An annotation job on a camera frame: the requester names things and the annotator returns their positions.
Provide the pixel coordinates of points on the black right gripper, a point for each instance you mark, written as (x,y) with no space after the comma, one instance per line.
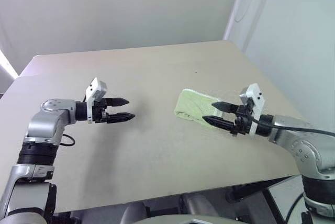
(243,123)

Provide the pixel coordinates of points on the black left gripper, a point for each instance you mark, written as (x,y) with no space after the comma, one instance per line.
(99,111)

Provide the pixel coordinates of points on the green towel with white trim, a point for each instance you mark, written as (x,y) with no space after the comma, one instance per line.
(193,106)

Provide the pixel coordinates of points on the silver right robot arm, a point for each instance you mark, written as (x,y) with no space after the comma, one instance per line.
(306,145)

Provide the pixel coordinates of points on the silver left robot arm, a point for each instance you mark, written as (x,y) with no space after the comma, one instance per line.
(44,125)

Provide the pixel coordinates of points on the grey rounded shape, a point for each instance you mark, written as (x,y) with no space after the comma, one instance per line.
(134,213)
(200,205)

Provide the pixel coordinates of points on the silver robot torso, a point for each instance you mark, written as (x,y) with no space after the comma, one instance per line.
(183,220)

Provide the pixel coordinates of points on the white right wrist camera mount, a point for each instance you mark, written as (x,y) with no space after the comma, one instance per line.
(255,95)

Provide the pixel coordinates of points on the black table frame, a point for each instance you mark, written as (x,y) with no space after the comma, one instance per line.
(243,194)

